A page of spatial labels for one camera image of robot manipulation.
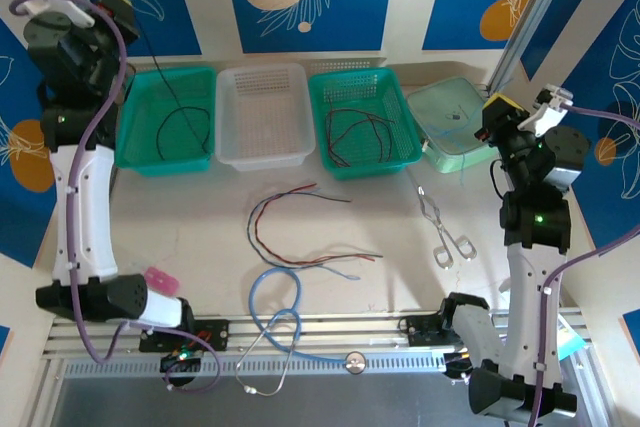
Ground light green lidded box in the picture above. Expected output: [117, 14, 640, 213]
[407, 75, 501, 174]

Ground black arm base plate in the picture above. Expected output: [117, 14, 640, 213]
[405, 315, 454, 348]
[138, 319, 232, 354]

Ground grey slotted cable duct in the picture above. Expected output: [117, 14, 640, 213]
[62, 350, 449, 379]

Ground pink plastic case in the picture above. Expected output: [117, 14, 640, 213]
[143, 266, 180, 297]

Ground small circuit board with LEDs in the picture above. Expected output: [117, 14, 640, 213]
[443, 349, 474, 379]
[158, 349, 202, 374]

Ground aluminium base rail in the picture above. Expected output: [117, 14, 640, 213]
[47, 314, 589, 351]

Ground blue wet wipes pack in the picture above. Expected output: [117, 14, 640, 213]
[558, 319, 587, 362]

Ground white perforated plastic basket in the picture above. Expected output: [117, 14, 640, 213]
[214, 62, 317, 172]

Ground thin blue wire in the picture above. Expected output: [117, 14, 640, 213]
[430, 109, 476, 183]

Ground thin black wire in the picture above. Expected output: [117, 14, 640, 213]
[155, 105, 212, 162]
[141, 36, 209, 153]

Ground green perforated plastic basket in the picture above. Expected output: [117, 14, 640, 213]
[308, 67, 422, 182]
[113, 66, 217, 178]

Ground metal scissor tongs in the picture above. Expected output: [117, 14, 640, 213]
[405, 166, 477, 269]

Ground blue stethoscope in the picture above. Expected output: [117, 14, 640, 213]
[234, 266, 369, 397]

